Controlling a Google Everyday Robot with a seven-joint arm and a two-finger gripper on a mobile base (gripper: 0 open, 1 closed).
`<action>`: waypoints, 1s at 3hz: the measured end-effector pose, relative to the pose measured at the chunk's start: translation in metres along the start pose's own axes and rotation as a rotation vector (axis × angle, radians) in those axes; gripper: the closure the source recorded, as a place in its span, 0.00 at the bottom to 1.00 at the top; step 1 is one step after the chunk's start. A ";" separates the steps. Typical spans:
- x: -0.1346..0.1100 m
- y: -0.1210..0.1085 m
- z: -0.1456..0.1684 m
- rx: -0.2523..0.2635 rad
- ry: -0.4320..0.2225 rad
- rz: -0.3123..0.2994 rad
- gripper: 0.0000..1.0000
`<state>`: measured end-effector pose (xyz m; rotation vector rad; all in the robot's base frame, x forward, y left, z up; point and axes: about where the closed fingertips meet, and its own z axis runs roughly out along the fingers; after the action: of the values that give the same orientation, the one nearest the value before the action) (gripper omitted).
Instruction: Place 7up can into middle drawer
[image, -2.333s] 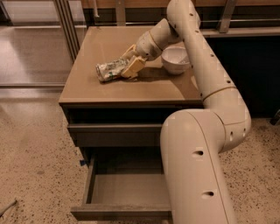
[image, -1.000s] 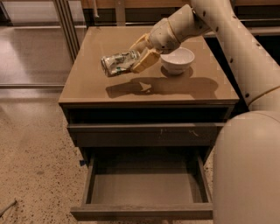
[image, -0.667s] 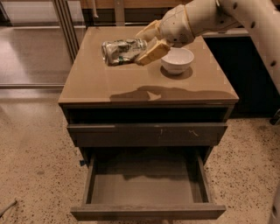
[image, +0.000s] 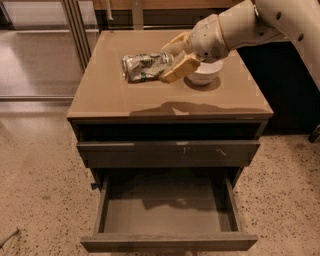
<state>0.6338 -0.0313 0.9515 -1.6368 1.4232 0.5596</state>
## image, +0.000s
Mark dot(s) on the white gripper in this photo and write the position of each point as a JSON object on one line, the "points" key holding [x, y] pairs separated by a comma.
{"points": [[207, 39]]}

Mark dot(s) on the crushed 7up can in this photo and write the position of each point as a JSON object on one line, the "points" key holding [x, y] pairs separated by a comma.
{"points": [[145, 67]]}

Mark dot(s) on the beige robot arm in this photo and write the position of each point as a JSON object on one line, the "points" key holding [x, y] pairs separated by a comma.
{"points": [[249, 23]]}

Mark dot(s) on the brown drawer cabinet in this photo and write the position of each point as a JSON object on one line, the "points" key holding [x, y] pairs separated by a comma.
{"points": [[106, 108]]}

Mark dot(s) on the white ceramic bowl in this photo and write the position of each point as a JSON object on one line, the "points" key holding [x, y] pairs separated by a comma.
{"points": [[205, 73]]}

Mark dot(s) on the metal railing frame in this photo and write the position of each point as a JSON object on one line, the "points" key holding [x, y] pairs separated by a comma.
{"points": [[156, 14]]}

